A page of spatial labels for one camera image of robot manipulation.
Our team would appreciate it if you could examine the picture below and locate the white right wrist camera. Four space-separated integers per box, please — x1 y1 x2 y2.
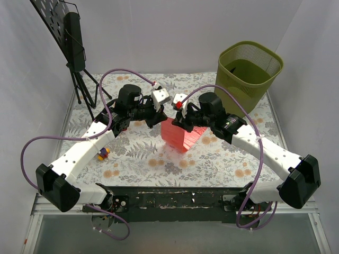
171 93 187 111

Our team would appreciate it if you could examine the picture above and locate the colourful toy figure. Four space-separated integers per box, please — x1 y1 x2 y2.
98 148 110 161

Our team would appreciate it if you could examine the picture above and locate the green plastic trash bin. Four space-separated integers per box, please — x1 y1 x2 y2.
216 41 284 114

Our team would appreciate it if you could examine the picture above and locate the black music stand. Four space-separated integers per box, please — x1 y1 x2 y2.
31 0 99 110

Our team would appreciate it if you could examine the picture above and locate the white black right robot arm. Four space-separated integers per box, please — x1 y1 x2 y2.
172 92 321 210

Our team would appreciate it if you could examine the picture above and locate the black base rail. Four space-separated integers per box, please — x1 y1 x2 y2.
104 186 245 223

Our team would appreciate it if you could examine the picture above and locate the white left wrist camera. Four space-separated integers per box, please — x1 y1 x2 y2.
151 82 170 105

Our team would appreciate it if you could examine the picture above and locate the red trash bag roll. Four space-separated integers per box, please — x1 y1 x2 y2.
161 118 207 153

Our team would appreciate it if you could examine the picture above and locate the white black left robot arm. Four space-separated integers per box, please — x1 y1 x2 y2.
36 84 170 212

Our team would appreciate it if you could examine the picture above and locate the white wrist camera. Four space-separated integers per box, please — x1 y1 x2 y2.
171 93 187 111
151 82 170 105

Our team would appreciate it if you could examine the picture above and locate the floral patterned table mat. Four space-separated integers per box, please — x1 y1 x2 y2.
64 72 284 187

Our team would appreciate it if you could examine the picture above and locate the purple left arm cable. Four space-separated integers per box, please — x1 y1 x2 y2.
20 68 159 241

